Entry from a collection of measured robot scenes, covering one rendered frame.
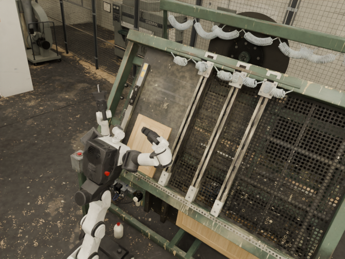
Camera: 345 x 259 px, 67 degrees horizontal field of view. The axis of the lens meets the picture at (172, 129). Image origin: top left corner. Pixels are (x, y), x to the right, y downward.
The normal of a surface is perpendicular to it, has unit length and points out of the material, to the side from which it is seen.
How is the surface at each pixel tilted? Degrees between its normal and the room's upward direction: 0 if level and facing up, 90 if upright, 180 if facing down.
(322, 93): 60
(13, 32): 90
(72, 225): 0
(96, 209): 64
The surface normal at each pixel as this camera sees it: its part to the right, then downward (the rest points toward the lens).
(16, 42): 0.74, 0.44
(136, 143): -0.41, -0.05
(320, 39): -0.55, 0.42
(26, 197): 0.11, -0.83
